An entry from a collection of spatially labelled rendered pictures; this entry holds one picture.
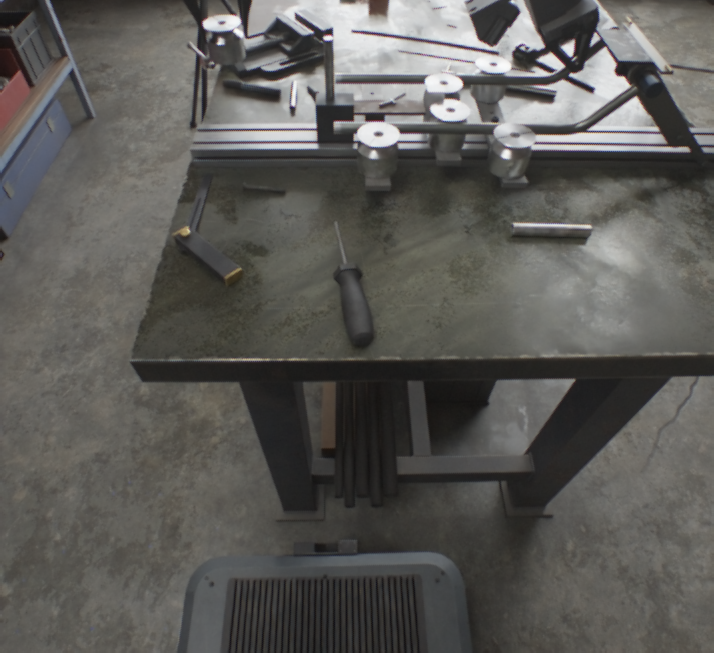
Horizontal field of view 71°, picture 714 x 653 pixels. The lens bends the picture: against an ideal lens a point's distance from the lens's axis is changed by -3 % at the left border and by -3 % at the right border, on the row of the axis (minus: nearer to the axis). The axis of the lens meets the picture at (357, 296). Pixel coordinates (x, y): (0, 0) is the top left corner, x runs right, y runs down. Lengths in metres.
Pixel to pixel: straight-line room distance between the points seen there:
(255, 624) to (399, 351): 0.68
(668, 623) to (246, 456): 1.07
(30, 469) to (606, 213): 1.47
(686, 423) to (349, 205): 1.30
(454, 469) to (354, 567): 0.31
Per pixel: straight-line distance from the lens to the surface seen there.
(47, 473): 1.61
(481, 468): 1.21
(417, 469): 1.19
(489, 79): 0.78
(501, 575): 1.38
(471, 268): 0.60
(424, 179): 0.71
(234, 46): 0.76
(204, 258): 0.60
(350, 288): 0.53
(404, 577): 1.08
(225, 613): 1.09
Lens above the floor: 1.32
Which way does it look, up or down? 51 degrees down
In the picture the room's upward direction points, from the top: 1 degrees clockwise
